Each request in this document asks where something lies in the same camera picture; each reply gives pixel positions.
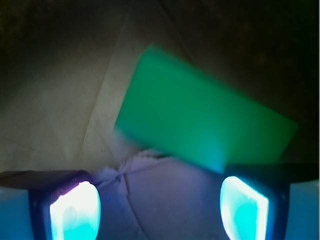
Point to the brown paper bag tray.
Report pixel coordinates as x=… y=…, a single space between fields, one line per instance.
x=66 y=65

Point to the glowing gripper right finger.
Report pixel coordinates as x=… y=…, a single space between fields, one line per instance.
x=271 y=201

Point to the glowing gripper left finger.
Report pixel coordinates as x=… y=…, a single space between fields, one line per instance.
x=49 y=205

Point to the green wooden block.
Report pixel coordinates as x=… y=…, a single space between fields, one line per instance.
x=177 y=109

